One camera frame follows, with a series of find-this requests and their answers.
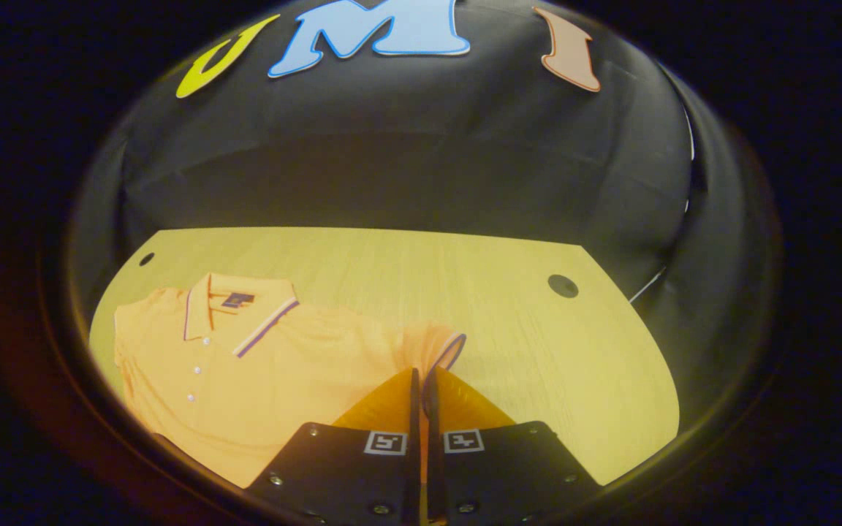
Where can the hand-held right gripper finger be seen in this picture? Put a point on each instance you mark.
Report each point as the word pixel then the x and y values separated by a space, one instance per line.
pixel 432 467
pixel 414 467

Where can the orange T-shirt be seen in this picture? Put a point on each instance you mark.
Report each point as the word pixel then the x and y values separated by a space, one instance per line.
pixel 282 380

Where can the black backdrop cloth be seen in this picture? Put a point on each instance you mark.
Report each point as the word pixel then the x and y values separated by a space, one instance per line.
pixel 428 146

